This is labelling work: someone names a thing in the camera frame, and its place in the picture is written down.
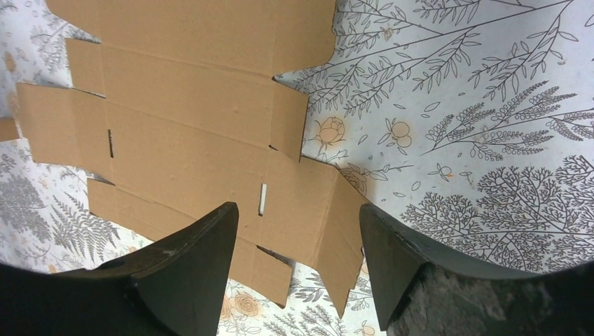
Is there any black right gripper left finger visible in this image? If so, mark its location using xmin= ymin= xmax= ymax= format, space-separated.
xmin=50 ymin=202 xmax=239 ymax=335

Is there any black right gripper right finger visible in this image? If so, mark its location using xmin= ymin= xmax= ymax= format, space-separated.
xmin=359 ymin=204 xmax=548 ymax=332

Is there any brown cardboard box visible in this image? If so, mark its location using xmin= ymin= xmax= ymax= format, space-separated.
xmin=17 ymin=1 xmax=364 ymax=315

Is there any floral patterned table mat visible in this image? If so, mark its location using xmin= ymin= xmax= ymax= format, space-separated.
xmin=1 ymin=1 xmax=593 ymax=335

